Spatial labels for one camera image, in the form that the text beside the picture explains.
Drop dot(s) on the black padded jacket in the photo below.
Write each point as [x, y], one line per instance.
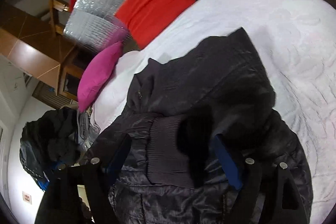
[172, 113]

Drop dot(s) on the brown wooden nightstand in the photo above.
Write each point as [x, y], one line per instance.
[31, 45]

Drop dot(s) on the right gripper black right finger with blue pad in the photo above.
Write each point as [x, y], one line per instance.
[250, 177]

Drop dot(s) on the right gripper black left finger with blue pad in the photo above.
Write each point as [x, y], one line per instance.
[80, 194]

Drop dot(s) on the white textured bedspread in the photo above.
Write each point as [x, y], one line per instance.
[295, 40]

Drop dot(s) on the red pillow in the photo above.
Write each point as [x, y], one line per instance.
[146, 19]

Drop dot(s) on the magenta pillow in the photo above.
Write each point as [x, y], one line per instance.
[97, 74]

